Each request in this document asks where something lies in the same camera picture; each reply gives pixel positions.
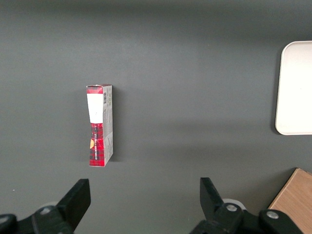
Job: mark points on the red plaid cardboard box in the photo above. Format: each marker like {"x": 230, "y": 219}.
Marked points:
{"x": 100, "y": 125}

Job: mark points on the light wooden board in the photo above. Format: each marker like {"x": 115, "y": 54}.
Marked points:
{"x": 296, "y": 197}

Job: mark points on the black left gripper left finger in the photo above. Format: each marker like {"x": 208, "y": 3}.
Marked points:
{"x": 73, "y": 202}

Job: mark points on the white plastic tray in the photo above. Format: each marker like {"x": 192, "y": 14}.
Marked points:
{"x": 295, "y": 87}

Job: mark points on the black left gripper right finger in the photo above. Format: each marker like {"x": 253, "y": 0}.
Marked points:
{"x": 219, "y": 209}

